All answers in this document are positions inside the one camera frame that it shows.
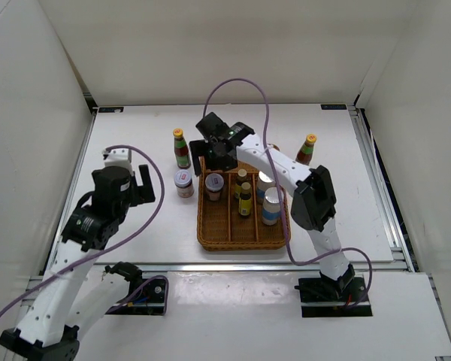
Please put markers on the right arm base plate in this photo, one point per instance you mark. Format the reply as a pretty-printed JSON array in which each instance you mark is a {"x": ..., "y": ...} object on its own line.
[{"x": 319, "y": 302}]

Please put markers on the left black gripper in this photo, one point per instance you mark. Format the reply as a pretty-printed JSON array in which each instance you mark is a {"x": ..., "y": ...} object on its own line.
[{"x": 95, "y": 171}]

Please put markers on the yellow cap sauce bottle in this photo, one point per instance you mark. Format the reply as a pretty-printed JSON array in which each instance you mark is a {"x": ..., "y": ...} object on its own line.
[
  {"x": 305, "y": 153},
  {"x": 181, "y": 150}
]

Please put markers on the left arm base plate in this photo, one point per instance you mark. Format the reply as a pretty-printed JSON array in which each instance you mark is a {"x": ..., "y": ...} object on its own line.
[{"x": 148, "y": 296}]

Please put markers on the silver lid jar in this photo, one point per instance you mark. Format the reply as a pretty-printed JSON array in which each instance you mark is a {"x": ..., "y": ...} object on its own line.
[
  {"x": 183, "y": 183},
  {"x": 214, "y": 184}
]

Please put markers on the brown wicker basket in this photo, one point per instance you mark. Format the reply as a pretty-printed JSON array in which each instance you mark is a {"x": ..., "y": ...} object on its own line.
[{"x": 220, "y": 227}]

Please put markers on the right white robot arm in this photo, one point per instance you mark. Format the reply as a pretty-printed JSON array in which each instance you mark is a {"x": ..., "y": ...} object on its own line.
[{"x": 313, "y": 199}]

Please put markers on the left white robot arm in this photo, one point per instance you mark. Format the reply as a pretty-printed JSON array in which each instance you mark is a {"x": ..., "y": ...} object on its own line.
[{"x": 56, "y": 322}]

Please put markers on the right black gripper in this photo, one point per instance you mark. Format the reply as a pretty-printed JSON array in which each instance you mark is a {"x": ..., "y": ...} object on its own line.
[{"x": 199, "y": 148}]

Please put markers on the white blue canister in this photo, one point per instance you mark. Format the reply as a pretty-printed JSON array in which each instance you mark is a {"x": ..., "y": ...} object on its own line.
[
  {"x": 271, "y": 207},
  {"x": 263, "y": 183}
]

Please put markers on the small yellow label bottle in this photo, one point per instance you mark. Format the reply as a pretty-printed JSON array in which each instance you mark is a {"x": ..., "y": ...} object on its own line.
[{"x": 245, "y": 199}]

